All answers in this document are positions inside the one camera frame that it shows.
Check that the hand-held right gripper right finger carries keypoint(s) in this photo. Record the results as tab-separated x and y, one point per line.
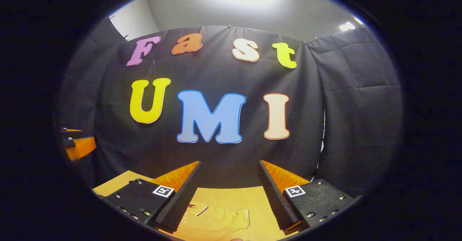
276	197

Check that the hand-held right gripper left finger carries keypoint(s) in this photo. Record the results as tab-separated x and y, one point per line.
184	197

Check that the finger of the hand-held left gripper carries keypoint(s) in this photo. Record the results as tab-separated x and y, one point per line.
72	130
83	147

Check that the black backdrop cloth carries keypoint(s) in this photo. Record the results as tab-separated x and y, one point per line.
325	125

